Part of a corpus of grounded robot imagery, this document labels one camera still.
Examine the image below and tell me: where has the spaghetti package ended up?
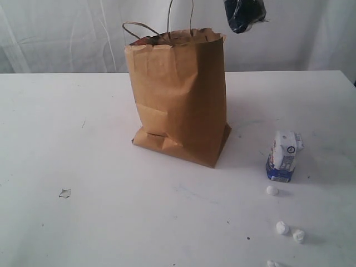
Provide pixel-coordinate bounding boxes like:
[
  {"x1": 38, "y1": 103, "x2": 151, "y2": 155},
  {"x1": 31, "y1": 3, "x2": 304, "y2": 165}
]
[{"x1": 224, "y1": 0, "x2": 266, "y2": 34}]

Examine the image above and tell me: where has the large brown paper bag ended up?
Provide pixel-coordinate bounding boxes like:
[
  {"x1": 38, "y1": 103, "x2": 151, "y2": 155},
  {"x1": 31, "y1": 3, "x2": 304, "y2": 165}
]
[{"x1": 125, "y1": 27, "x2": 231, "y2": 167}]

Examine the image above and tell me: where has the small white blue carton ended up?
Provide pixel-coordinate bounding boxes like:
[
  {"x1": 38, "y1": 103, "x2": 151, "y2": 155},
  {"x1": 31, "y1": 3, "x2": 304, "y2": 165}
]
[{"x1": 266, "y1": 131, "x2": 304, "y2": 182}]

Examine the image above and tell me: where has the white crumpled pellet far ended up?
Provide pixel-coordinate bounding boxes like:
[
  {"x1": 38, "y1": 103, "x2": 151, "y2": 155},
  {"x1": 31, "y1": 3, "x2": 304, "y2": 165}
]
[{"x1": 266, "y1": 185, "x2": 279, "y2": 196}]

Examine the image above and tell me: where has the white crumpled pellet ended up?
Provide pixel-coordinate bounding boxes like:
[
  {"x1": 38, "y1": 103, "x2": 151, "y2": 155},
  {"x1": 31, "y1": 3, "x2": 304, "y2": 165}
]
[
  {"x1": 266, "y1": 260, "x2": 281, "y2": 267},
  {"x1": 266, "y1": 185, "x2": 279, "y2": 196},
  {"x1": 275, "y1": 221, "x2": 290, "y2": 235},
  {"x1": 292, "y1": 229, "x2": 306, "y2": 244}
]

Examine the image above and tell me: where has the torn label scrap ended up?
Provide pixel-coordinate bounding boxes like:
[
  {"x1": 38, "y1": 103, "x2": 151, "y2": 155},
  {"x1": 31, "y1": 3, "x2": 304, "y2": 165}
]
[{"x1": 58, "y1": 189, "x2": 71, "y2": 199}]

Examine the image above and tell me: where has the white crumpled pellet left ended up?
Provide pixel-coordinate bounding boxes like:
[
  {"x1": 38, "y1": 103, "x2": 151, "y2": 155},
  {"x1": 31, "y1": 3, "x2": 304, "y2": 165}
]
[{"x1": 275, "y1": 221, "x2": 290, "y2": 235}]

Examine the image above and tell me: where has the white crumpled pellet middle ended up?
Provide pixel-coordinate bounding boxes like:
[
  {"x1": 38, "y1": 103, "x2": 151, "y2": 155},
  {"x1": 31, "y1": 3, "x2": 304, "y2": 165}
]
[{"x1": 292, "y1": 229, "x2": 306, "y2": 244}]

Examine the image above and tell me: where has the white crumpled pellet near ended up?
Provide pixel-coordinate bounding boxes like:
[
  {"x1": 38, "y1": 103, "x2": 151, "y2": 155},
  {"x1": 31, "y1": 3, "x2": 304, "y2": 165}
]
[{"x1": 266, "y1": 260, "x2": 281, "y2": 267}]

